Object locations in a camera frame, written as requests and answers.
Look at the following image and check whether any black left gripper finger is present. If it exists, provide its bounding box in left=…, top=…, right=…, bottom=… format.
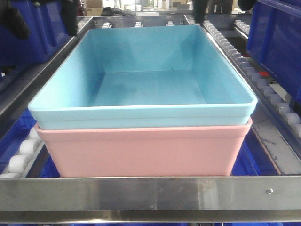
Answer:
left=0, top=0, right=30, bottom=40
left=61, top=0, right=78, bottom=36

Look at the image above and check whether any stainless steel shelf rack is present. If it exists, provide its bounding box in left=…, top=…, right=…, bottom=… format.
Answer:
left=0, top=25, right=301, bottom=224

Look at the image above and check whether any blue shelf bin left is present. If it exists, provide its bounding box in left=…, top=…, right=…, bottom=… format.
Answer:
left=0, top=0, right=79, bottom=70

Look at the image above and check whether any white roller track far right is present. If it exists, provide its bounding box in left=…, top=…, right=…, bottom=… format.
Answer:
left=234, top=19, right=250, bottom=36

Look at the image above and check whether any blue shelf bin right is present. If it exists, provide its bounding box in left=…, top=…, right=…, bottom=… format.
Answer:
left=246, top=0, right=301, bottom=101

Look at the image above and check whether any pink plastic box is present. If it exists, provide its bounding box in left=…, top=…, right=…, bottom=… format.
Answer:
left=35, top=119, right=252, bottom=178

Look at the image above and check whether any cardboard box background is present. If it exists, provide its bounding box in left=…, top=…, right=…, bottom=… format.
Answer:
left=86, top=0, right=103, bottom=16

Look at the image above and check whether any white roller track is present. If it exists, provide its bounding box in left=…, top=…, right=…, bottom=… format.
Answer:
left=0, top=127, right=43, bottom=179
left=234, top=19, right=250, bottom=36
left=203, top=20, right=301, bottom=139

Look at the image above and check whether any light blue plastic box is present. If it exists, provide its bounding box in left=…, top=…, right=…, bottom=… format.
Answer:
left=28, top=25, right=257, bottom=129

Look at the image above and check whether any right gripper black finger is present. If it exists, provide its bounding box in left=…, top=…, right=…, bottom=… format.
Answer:
left=192, top=0, right=208, bottom=24
left=238, top=0, right=256, bottom=11

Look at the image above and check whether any white roller track left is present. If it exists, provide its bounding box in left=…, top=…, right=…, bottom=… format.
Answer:
left=0, top=127, right=43, bottom=179

